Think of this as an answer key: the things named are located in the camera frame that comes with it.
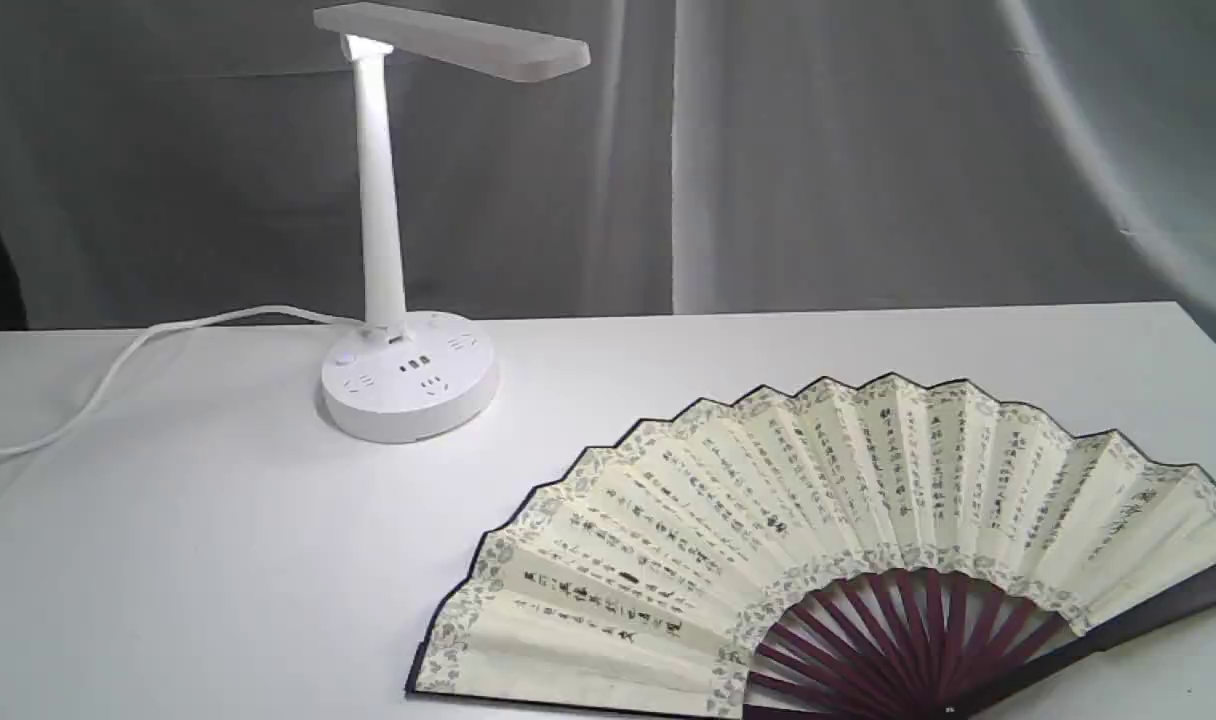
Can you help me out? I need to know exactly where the cream paper folding fan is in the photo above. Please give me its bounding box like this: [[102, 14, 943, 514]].
[[404, 373, 1216, 719]]

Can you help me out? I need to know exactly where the white lamp power cable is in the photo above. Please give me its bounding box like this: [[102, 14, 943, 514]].
[[0, 305, 362, 463]]

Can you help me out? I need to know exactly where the grey backdrop curtain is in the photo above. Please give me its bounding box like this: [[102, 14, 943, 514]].
[[0, 1, 1216, 342]]

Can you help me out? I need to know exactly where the white desk lamp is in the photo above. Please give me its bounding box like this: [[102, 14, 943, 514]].
[[314, 2, 591, 445]]

